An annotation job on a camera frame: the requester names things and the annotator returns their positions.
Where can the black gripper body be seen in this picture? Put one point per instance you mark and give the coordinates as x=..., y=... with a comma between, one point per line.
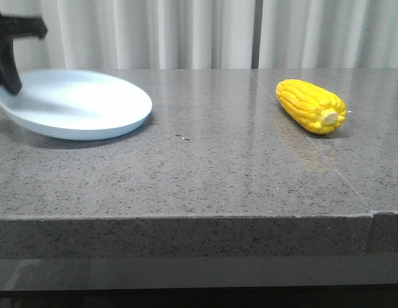
x=12, y=27

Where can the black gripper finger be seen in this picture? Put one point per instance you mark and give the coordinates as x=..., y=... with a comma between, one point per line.
x=9, y=77

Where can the light blue round plate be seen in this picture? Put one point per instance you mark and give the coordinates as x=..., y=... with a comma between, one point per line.
x=76, y=104

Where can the yellow corn cob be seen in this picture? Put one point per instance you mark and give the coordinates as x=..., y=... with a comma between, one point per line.
x=316, y=109

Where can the white pleated curtain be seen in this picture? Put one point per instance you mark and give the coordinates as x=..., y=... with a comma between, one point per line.
x=292, y=34

